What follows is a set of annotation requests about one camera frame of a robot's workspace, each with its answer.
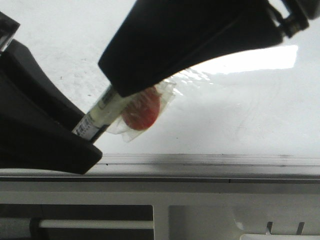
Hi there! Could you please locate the white horizontal rod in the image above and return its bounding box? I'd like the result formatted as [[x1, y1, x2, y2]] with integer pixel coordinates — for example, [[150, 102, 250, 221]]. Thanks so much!
[[39, 219, 154, 230]]

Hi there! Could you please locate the white machine housing panel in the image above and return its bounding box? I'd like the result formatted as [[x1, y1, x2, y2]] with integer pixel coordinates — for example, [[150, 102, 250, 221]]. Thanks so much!
[[0, 180, 320, 240]]

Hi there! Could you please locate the aluminium whiteboard frame rail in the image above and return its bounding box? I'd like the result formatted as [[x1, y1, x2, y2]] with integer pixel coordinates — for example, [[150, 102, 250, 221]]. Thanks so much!
[[0, 154, 320, 181]]

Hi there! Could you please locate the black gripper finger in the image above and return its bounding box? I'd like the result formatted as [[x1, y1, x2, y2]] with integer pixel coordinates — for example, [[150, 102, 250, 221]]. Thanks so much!
[[0, 40, 102, 174], [98, 0, 310, 97]]

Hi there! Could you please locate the white whiteboard marker pen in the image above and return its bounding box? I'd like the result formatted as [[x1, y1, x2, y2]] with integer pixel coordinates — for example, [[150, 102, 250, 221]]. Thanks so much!
[[72, 85, 128, 143]]

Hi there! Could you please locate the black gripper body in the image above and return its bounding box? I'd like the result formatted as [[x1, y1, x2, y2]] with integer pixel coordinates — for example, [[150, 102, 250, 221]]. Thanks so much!
[[0, 12, 20, 54]]

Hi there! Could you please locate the red magnet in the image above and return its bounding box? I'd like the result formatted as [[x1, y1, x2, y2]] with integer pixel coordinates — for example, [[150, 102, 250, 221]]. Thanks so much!
[[106, 80, 176, 143]]

